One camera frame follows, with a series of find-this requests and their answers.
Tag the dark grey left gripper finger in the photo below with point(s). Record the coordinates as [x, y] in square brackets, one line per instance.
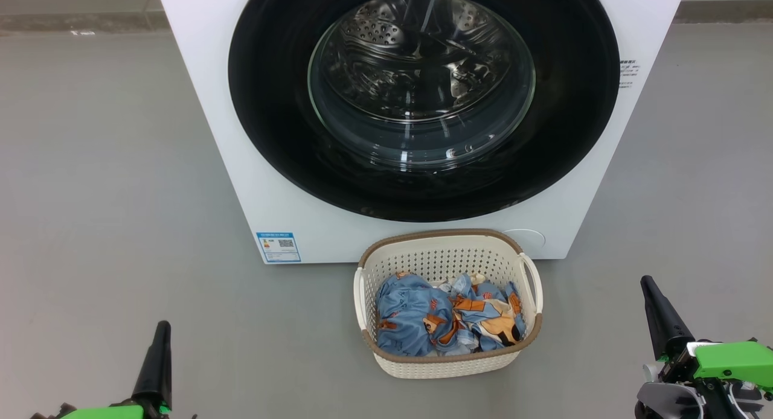
[154, 371]

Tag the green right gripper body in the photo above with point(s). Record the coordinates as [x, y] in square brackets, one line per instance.
[731, 361]

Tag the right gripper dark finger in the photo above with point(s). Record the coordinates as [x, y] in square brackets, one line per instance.
[664, 322]

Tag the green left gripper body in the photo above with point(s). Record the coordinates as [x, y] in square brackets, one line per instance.
[115, 413]

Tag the blue garment large cream print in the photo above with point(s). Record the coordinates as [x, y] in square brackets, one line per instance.
[492, 322]

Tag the black round glass washer door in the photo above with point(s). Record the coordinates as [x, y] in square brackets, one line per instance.
[272, 117]

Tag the white front-load washing machine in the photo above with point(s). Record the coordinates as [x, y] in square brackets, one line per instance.
[199, 105]

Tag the stainless steel washing machine drum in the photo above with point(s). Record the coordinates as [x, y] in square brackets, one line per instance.
[392, 51]

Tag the round white drain filter cover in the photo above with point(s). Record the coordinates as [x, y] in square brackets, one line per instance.
[528, 236]

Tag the blue energy label sticker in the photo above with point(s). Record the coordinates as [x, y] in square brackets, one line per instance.
[278, 247]

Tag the cream perforated laundry basket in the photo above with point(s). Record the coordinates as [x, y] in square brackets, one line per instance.
[447, 259]

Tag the black text instruction sticker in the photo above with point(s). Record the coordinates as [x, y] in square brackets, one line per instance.
[629, 73]

